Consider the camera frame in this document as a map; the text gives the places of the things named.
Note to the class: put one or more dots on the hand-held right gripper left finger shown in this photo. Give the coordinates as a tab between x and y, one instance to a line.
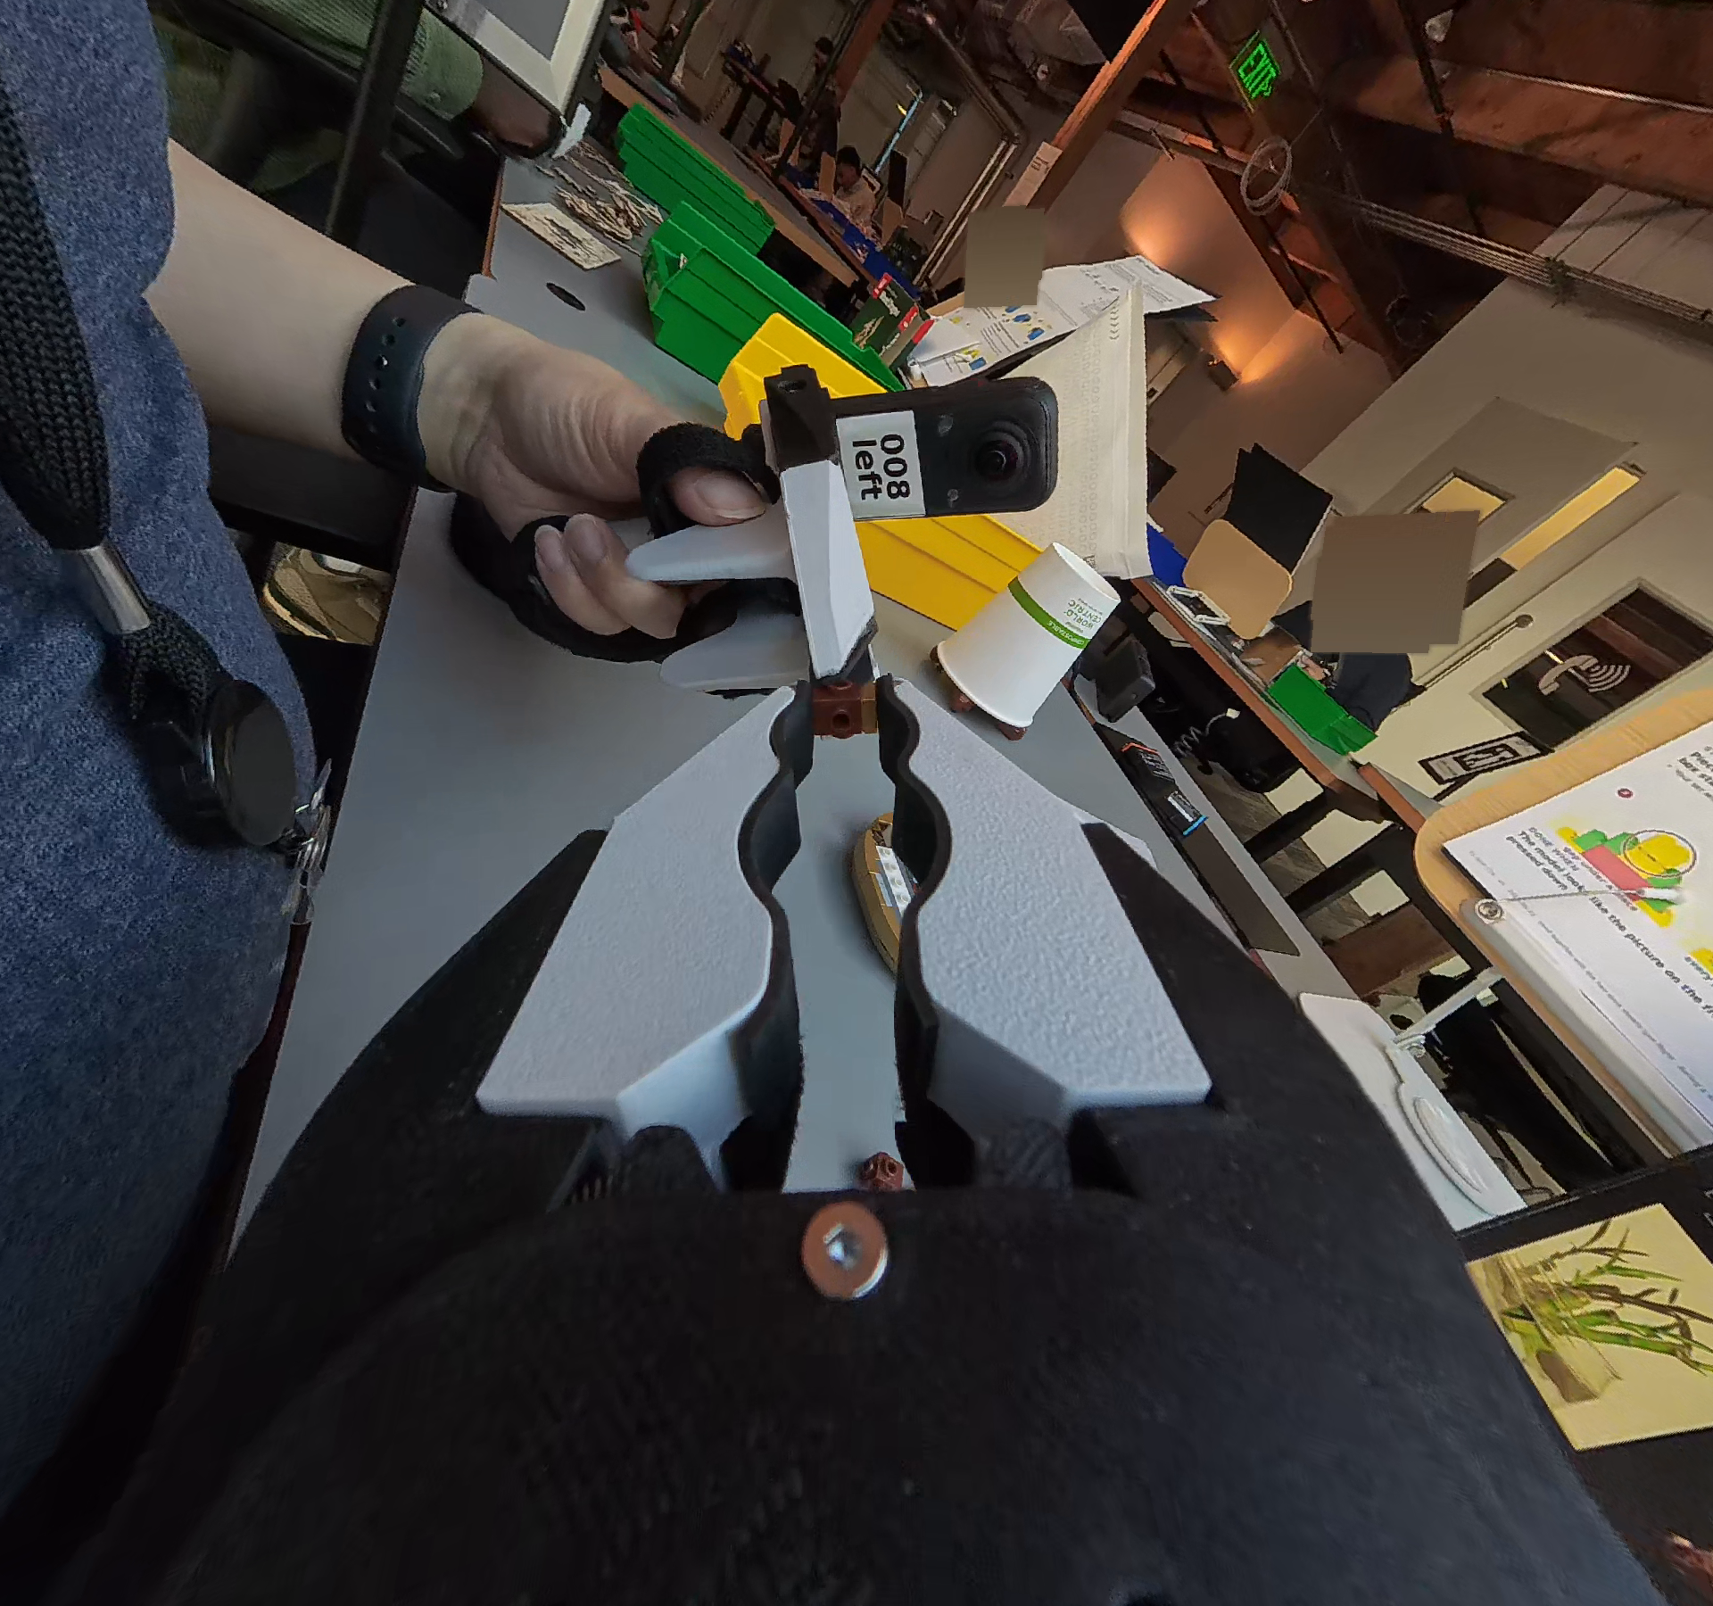
642	963

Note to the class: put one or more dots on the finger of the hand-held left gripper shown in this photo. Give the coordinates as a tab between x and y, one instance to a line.
829	563

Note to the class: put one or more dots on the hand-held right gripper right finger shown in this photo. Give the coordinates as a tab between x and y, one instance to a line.
1057	963

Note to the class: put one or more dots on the dark red lego brick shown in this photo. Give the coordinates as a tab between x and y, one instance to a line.
840	707
879	1175

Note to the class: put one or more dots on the person's left forearm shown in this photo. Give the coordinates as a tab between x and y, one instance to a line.
254	268

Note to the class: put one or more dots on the partly built lego model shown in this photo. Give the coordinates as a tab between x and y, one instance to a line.
883	891

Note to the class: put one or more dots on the person's left hand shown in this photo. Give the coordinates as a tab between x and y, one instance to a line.
536	429

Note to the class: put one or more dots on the yellow plastic bin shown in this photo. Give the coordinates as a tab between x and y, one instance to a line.
923	563

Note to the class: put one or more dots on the white dotted paper bag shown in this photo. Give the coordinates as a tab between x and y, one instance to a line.
1090	429

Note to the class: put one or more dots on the white paper cup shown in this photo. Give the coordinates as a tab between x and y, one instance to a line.
1031	642

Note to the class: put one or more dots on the printed instruction sheets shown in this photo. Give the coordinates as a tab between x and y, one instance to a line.
1111	288

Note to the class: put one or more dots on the black and tan chair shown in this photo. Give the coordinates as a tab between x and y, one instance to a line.
1239	576

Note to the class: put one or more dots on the clear badge holder clip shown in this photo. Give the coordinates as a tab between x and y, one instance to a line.
308	830

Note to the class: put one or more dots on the small green plastic bin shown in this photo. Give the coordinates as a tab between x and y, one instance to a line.
1318	709

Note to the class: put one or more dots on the white flat tray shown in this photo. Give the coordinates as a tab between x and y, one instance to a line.
1418	1112

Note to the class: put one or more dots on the wooden puzzle pieces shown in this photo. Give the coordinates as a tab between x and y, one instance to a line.
588	201

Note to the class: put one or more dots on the black round badge reel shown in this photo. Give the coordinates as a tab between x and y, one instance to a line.
228	763

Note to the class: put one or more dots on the black wrist watch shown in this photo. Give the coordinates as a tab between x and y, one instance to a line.
388	388

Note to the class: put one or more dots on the green exit sign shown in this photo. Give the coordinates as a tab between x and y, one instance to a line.
1253	67

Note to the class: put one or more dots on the wooden board with paper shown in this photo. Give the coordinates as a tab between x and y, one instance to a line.
1580	911

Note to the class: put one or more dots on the framed plant picture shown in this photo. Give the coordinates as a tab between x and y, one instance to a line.
1580	1312

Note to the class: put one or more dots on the small wall marker sign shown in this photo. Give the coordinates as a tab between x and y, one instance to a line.
1480	761

